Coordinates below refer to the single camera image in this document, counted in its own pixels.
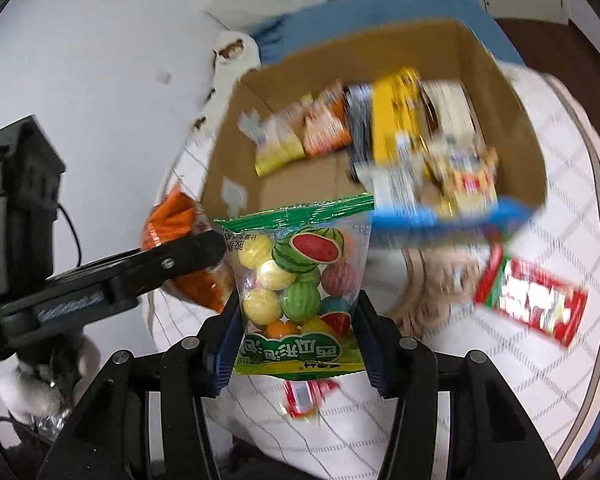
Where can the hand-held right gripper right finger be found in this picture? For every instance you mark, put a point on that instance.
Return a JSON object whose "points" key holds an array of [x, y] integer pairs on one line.
{"points": [[375, 345]]}

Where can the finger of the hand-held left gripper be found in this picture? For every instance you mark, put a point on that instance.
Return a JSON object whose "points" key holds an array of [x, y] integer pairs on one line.
{"points": [[180, 257]]}

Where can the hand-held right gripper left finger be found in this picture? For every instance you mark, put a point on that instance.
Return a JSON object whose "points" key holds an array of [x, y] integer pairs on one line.
{"points": [[225, 345]]}

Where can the orange snack packet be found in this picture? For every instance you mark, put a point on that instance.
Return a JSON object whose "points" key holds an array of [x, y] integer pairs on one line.
{"points": [[172, 220]]}

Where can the clear green gumball bag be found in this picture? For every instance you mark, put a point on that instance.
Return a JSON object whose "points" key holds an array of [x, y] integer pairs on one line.
{"points": [[300, 285]]}

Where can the cardboard box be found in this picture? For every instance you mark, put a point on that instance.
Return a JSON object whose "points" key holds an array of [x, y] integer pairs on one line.
{"points": [[290, 180]]}

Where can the clear yellow bread packet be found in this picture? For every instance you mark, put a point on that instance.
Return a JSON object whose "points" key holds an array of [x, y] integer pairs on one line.
{"points": [[275, 147]]}

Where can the white grey snack packet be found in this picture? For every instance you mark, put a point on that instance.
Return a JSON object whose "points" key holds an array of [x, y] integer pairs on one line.
{"points": [[394, 180]]}

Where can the yellow panda snack packet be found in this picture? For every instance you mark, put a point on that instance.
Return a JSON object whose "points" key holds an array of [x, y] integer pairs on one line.
{"points": [[467, 180]]}

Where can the orange white panda packet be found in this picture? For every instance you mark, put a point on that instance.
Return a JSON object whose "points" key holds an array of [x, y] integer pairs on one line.
{"points": [[325, 125]]}

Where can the black snack packet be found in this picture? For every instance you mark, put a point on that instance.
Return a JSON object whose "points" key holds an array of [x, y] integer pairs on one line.
{"points": [[360, 130]]}

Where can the long yellow snack packet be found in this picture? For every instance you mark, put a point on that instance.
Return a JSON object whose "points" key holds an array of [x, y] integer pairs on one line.
{"points": [[395, 115]]}

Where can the white wafer packet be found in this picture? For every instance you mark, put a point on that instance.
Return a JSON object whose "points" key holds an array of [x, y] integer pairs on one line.
{"points": [[452, 107]]}

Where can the small red snack packet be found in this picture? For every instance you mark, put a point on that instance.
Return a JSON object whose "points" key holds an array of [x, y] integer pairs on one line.
{"points": [[307, 395]]}

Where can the grey white fluffy object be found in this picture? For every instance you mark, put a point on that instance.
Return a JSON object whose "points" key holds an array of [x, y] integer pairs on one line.
{"points": [[27, 392]]}

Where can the bear print pillow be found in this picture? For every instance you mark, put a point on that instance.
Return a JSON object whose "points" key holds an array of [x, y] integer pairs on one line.
{"points": [[232, 50]]}

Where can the white patterned quilt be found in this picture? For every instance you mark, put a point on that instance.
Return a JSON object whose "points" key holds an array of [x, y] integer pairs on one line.
{"points": [[555, 160]]}

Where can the blue bed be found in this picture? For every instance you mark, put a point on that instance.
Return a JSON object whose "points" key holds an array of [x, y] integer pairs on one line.
{"points": [[380, 7]]}

